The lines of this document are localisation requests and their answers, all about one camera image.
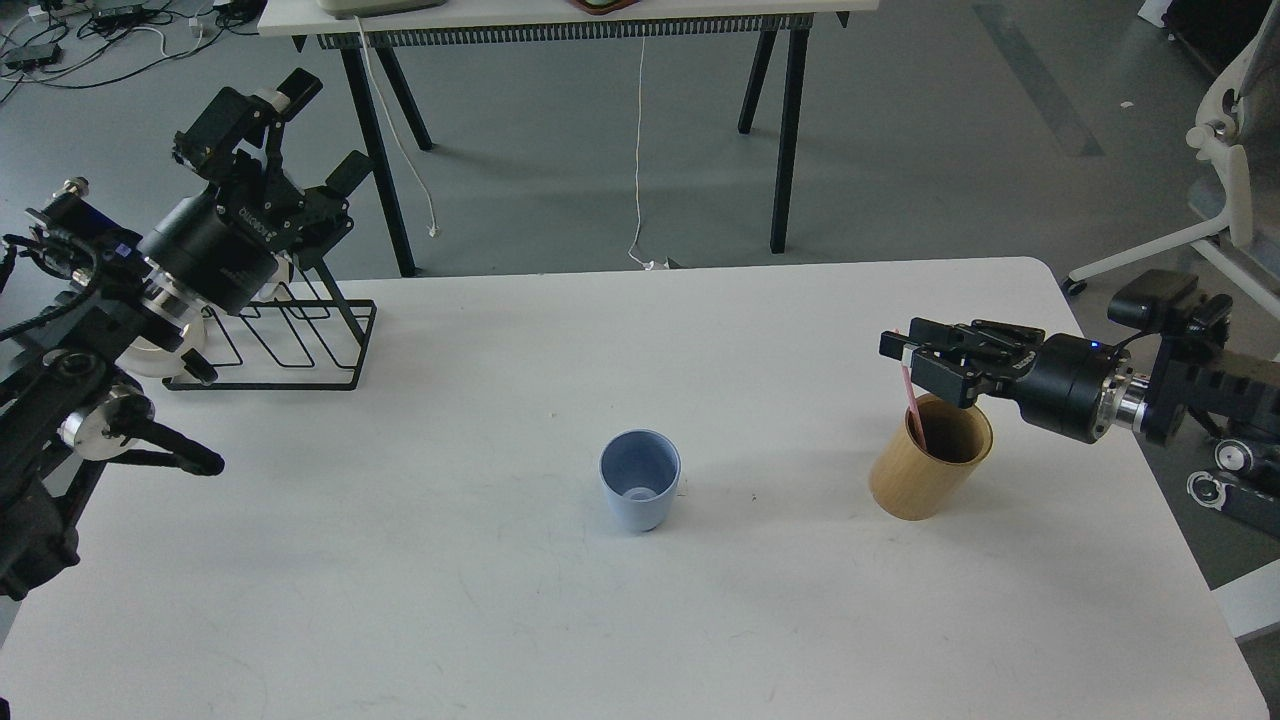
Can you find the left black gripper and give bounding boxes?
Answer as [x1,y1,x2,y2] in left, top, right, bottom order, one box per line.
[140,68,374,315]

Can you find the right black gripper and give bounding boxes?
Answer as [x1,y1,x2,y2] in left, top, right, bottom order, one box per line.
[879,316,1126,445]

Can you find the pink chopstick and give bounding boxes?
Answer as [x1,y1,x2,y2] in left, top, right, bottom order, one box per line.
[900,363,928,454]

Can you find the blue plastic cup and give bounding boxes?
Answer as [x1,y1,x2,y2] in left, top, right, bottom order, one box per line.
[599,429,682,534]

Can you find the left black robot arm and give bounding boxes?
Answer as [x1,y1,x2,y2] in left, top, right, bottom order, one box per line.
[1,69,376,601]

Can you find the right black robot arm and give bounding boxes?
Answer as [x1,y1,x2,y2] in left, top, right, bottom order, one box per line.
[879,278,1279,536]

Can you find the bamboo cylindrical holder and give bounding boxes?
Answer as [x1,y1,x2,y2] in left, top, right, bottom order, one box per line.
[868,395,995,521]

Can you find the background table black legs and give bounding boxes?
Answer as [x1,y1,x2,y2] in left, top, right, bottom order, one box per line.
[257,0,881,279]

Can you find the white office chair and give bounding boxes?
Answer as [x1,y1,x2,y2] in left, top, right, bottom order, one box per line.
[1061,4,1279,315]

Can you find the black wire dish rack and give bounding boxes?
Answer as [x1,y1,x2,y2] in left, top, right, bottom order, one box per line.
[160,255,378,391]

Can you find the white hanging cable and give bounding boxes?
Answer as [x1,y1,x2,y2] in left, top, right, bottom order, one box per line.
[627,38,657,272]
[352,15,442,240]

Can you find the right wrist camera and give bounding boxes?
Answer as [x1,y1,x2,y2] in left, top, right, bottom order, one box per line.
[1107,269,1234,336]

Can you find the floor cables and adapters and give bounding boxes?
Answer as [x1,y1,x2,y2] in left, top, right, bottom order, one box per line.
[0,0,269,105]

